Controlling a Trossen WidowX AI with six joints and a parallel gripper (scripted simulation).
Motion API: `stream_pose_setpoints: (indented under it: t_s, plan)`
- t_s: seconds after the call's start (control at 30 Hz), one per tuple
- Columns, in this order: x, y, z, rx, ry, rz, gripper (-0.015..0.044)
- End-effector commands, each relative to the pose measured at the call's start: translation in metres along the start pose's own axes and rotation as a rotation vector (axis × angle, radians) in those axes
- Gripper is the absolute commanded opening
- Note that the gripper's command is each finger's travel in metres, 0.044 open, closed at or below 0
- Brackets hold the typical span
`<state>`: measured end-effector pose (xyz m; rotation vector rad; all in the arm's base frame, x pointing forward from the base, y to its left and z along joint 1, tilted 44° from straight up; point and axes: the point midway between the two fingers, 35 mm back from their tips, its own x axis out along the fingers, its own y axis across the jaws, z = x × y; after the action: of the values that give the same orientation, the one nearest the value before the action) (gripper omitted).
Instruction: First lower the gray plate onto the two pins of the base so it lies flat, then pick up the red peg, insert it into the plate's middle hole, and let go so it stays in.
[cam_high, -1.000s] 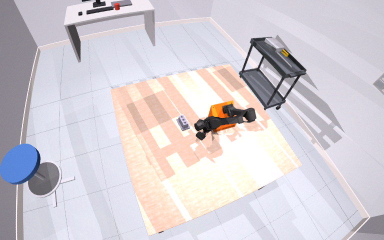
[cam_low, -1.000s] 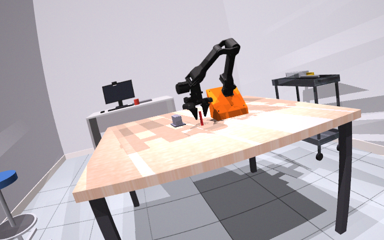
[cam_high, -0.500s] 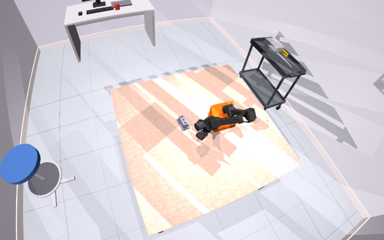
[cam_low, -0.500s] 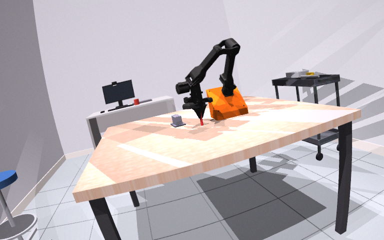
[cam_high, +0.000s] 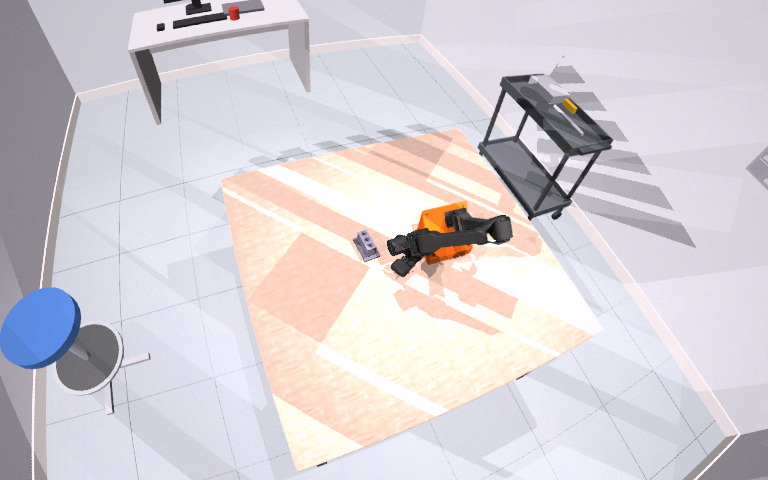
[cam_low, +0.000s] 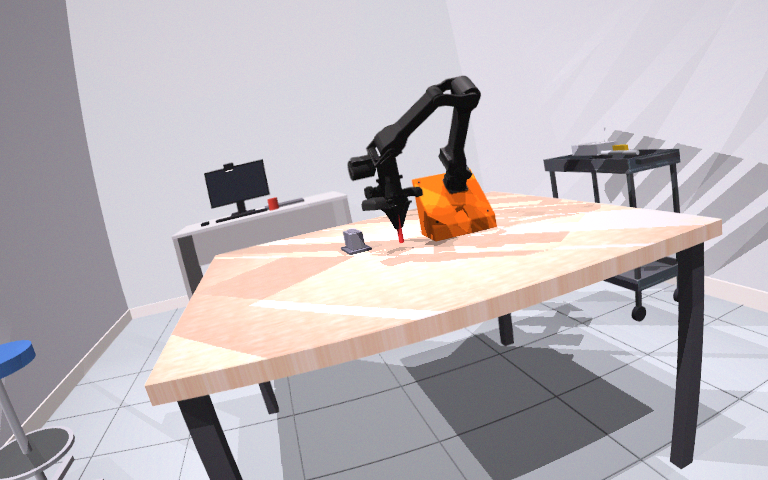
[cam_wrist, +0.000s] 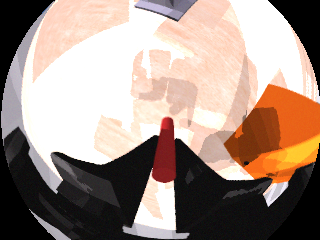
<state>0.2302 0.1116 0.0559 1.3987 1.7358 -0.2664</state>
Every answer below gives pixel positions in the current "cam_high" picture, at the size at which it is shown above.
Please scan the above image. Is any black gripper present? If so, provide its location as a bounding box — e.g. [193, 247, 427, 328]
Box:
[391, 251, 424, 278]

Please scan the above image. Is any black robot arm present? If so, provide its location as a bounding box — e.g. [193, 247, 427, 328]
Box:
[387, 207, 514, 257]

